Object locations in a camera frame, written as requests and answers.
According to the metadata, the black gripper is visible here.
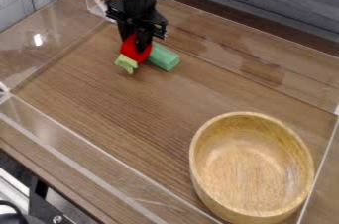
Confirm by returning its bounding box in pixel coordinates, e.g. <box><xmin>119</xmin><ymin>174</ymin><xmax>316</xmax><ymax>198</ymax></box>
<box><xmin>104</xmin><ymin>0</ymin><xmax>168</xmax><ymax>53</ymax></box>

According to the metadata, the red plush tomato green stem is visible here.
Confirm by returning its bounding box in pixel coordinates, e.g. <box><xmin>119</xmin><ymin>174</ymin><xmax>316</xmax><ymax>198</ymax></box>
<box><xmin>115</xmin><ymin>34</ymin><xmax>152</xmax><ymax>74</ymax></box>

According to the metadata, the green rectangular block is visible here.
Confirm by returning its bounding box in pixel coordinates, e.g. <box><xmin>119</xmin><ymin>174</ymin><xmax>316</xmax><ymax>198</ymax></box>
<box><xmin>148</xmin><ymin>43</ymin><xmax>180</xmax><ymax>71</ymax></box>

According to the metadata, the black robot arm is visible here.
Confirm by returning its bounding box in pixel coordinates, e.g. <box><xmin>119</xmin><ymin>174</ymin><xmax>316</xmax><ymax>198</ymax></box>
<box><xmin>104</xmin><ymin>0</ymin><xmax>168</xmax><ymax>52</ymax></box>

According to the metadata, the wooden bowl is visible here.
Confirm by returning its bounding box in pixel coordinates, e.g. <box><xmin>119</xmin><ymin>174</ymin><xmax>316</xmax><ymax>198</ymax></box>
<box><xmin>189</xmin><ymin>111</ymin><xmax>315</xmax><ymax>224</ymax></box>

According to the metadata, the clear acrylic corner bracket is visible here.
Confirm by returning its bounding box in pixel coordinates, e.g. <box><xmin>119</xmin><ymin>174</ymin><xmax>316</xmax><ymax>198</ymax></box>
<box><xmin>84</xmin><ymin>0</ymin><xmax>116</xmax><ymax>23</ymax></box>

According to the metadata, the clear acrylic enclosure wall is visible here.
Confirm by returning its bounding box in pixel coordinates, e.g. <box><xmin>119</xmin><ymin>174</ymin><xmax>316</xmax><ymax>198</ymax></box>
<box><xmin>0</xmin><ymin>82</ymin><xmax>215</xmax><ymax>224</ymax></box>

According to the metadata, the black metal table frame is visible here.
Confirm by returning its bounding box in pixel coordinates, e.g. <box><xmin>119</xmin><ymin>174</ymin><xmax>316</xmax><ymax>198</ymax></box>
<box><xmin>0</xmin><ymin>151</ymin><xmax>96</xmax><ymax>224</ymax></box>

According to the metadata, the black cable bottom left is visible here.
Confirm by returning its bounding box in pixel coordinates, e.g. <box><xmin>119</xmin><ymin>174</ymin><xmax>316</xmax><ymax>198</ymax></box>
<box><xmin>0</xmin><ymin>199</ymin><xmax>25</xmax><ymax>224</ymax></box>

